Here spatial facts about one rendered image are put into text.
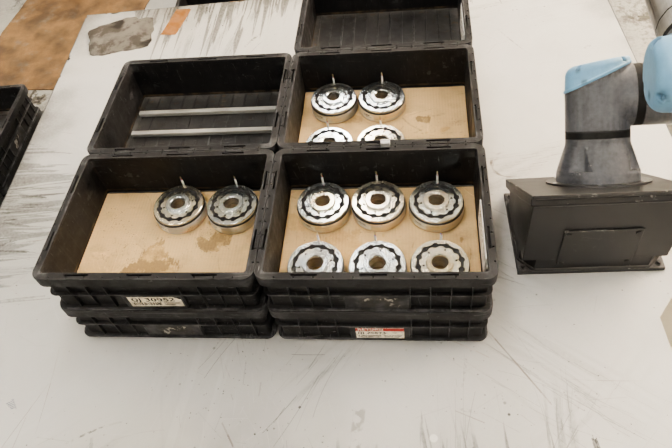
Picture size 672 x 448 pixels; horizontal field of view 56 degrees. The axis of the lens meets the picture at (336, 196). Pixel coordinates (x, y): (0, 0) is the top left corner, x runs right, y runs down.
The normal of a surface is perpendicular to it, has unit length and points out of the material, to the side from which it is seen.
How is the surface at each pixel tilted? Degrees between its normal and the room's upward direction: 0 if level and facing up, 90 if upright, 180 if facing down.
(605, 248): 90
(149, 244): 0
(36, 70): 0
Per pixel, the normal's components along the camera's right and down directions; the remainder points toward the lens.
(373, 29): -0.11, -0.63
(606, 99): -0.22, 0.14
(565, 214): -0.04, 0.77
